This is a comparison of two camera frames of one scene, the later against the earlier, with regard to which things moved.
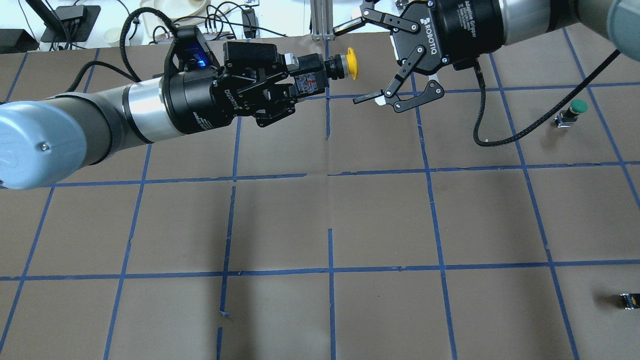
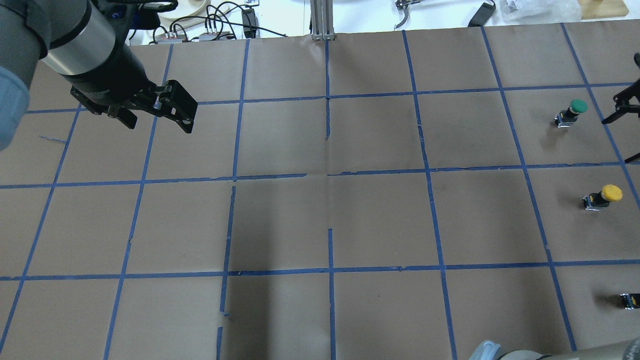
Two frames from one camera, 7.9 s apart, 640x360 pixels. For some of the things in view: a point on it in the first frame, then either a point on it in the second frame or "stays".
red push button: (631, 301) stays
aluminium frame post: (322, 12) stays
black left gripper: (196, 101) → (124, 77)
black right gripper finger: (380, 17) → (622, 101)
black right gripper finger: (432, 90) → (634, 158)
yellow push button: (314, 73) → (609, 193)
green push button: (567, 117) stays
